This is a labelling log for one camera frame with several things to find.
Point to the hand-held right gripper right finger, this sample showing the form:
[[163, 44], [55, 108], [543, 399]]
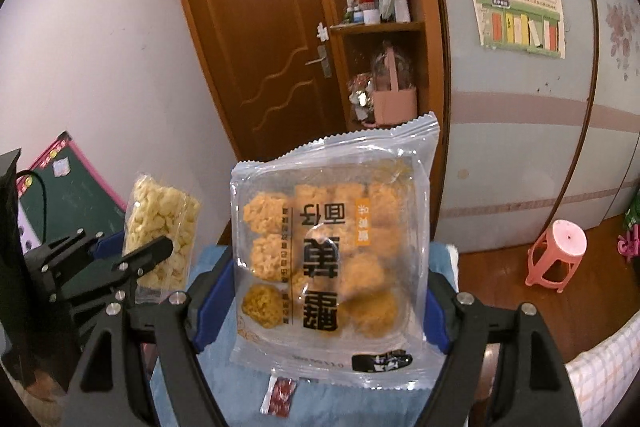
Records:
[[440, 307]]

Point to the green chalkboard with pink frame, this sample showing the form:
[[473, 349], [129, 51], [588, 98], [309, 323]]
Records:
[[75, 187]]

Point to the light blue wardrobe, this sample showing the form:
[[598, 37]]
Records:
[[500, 147]]

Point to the pink gift basket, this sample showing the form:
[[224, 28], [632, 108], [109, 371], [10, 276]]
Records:
[[395, 107]]

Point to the orange ball snack packet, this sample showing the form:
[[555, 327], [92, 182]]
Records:
[[325, 257]]

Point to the brown wooden door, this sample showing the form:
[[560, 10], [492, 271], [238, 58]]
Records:
[[250, 32]]

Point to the small red sachet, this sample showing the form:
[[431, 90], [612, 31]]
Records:
[[280, 394]]

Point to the wooden corner shelf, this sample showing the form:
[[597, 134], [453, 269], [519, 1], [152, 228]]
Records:
[[432, 57]]

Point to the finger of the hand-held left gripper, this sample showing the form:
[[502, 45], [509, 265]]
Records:
[[145, 257], [107, 244]]

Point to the green and pink toy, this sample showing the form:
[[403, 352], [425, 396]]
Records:
[[631, 227]]

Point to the pink plastic stool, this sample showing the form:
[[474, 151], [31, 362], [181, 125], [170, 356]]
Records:
[[567, 237]]

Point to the group of bottles on shelf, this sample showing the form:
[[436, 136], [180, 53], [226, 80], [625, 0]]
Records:
[[395, 2]]

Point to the yellow puff snack packet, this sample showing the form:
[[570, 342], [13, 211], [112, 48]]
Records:
[[160, 227]]

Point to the wall poster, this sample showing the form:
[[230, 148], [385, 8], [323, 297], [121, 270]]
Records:
[[515, 7]]

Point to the foil wrapped flowers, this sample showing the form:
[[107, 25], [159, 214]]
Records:
[[361, 99]]

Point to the white door hook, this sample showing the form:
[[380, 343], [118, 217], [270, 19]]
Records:
[[322, 32]]

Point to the checkered bed sheet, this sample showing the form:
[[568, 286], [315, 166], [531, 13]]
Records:
[[605, 377]]

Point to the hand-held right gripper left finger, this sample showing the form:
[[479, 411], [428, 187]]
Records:
[[207, 307]]

